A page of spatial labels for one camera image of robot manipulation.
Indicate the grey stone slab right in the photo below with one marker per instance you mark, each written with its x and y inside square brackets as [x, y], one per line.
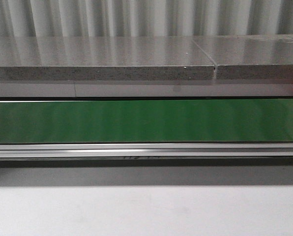
[247, 57]

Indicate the green conveyor belt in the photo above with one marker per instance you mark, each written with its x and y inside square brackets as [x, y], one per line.
[203, 120]

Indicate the grey stone counter slab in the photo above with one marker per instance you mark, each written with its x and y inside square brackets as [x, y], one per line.
[103, 59]

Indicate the white pleated curtain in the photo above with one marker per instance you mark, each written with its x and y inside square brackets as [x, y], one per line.
[145, 17]

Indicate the aluminium conveyor side rail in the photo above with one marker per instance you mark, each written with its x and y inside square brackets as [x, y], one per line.
[127, 151]

